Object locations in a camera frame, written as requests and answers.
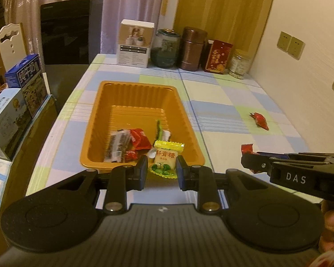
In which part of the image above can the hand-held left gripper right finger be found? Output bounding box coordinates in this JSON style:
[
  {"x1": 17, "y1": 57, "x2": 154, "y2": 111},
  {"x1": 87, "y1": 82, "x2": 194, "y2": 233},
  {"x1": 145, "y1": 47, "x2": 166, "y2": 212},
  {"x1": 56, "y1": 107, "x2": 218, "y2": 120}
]
[{"x1": 175, "y1": 156, "x2": 268, "y2": 212}]

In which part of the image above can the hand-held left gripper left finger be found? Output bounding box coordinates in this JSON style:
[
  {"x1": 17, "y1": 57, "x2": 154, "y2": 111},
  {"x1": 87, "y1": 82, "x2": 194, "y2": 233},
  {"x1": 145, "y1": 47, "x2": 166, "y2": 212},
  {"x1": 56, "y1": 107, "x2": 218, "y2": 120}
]
[{"x1": 57, "y1": 156, "x2": 149, "y2": 215}]

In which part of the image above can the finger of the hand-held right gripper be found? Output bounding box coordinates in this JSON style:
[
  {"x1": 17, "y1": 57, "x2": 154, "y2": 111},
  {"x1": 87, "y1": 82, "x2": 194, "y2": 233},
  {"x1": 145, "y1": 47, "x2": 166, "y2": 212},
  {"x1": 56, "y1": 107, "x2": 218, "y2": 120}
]
[{"x1": 240, "y1": 152, "x2": 334, "y2": 173}]

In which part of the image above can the small red snack packet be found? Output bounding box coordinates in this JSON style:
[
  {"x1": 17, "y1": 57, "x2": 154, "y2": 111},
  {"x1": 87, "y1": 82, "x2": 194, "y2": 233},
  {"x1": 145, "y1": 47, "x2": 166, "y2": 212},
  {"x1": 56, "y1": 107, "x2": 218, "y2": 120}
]
[{"x1": 124, "y1": 149, "x2": 139, "y2": 162}]

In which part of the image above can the yellow candy packet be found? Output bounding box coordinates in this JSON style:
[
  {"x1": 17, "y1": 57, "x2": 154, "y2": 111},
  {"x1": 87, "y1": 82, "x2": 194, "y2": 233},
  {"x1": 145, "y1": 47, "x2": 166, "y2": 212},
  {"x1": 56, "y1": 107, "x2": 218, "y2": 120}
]
[{"x1": 148, "y1": 140, "x2": 185, "y2": 179}]

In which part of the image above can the black and white snack packet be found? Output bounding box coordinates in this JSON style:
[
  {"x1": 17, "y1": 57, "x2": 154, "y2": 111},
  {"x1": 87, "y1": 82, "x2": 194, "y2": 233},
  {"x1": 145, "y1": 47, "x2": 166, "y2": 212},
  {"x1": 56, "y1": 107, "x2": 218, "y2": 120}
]
[{"x1": 104, "y1": 129, "x2": 131, "y2": 163}]

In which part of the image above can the white and green snack packet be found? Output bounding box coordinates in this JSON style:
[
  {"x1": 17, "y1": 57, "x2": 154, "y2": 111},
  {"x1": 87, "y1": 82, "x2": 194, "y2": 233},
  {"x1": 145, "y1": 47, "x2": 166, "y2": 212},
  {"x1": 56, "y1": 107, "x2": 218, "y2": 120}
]
[{"x1": 155, "y1": 119, "x2": 172, "y2": 141}]

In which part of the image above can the orange plastic tray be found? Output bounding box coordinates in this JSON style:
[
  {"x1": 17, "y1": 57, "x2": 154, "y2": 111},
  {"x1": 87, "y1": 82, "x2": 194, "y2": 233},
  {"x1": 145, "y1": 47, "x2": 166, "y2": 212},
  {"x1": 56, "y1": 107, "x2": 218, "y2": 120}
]
[{"x1": 79, "y1": 80, "x2": 206, "y2": 172}]

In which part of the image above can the clear jar with yellow lid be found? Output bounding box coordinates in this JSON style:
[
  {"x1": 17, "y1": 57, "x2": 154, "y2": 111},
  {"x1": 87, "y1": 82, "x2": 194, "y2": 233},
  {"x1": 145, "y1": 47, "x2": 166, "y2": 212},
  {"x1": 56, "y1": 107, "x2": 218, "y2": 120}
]
[{"x1": 228, "y1": 49, "x2": 251, "y2": 80}]

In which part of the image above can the red decorated tin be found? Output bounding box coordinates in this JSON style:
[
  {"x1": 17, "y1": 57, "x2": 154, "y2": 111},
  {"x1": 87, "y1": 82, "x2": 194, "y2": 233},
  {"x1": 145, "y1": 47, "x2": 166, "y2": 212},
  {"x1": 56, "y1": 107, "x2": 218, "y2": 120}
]
[{"x1": 203, "y1": 39, "x2": 234, "y2": 74}]

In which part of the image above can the dark glass jar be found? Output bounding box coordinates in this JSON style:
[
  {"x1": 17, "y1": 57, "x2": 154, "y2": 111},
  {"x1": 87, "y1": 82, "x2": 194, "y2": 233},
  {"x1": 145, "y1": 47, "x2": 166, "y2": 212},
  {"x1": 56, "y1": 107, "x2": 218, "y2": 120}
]
[{"x1": 151, "y1": 28, "x2": 181, "y2": 69}]

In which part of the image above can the brown metal canister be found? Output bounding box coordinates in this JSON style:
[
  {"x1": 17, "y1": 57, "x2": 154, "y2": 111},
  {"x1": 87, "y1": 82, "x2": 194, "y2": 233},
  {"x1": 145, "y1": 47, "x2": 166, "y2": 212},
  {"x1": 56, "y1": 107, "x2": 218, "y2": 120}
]
[{"x1": 179, "y1": 27, "x2": 208, "y2": 72}]

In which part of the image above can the white printed carton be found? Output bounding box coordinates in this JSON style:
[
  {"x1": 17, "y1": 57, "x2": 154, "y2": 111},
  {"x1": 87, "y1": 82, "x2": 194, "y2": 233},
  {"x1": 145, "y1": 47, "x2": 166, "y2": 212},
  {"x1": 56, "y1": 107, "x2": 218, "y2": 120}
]
[{"x1": 116, "y1": 19, "x2": 155, "y2": 68}]

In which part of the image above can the pale blue carton box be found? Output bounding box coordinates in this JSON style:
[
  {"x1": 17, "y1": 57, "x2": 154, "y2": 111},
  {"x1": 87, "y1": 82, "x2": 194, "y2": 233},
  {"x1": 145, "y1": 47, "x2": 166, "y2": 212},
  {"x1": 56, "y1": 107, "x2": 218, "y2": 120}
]
[{"x1": 0, "y1": 88, "x2": 33, "y2": 161}]

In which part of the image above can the blue milk carton box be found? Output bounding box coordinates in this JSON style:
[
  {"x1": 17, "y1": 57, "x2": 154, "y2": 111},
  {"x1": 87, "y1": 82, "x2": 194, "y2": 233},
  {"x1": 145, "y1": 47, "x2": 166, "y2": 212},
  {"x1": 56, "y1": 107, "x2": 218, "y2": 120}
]
[{"x1": 5, "y1": 54, "x2": 48, "y2": 118}]

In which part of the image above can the black chair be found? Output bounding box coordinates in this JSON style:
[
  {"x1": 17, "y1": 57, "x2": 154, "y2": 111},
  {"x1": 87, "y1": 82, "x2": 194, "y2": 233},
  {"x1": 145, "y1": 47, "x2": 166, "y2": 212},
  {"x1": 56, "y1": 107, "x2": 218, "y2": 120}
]
[{"x1": 40, "y1": 0, "x2": 104, "y2": 66}]

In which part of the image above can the wooden panel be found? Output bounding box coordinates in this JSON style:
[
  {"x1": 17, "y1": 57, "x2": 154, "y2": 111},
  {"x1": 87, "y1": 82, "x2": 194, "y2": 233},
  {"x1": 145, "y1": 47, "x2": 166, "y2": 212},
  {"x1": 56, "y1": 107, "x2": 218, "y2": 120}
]
[{"x1": 173, "y1": 0, "x2": 278, "y2": 59}]

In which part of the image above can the white chair back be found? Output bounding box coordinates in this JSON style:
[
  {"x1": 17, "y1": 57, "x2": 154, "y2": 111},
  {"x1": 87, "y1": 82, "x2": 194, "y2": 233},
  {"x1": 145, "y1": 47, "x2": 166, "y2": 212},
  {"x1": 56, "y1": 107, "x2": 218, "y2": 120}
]
[{"x1": 0, "y1": 23, "x2": 32, "y2": 71}]

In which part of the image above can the double wall socket plate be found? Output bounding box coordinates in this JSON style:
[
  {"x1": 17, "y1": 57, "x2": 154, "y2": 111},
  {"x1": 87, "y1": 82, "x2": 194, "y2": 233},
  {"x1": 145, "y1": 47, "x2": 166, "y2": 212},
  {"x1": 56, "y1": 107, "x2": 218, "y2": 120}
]
[{"x1": 277, "y1": 31, "x2": 306, "y2": 61}]

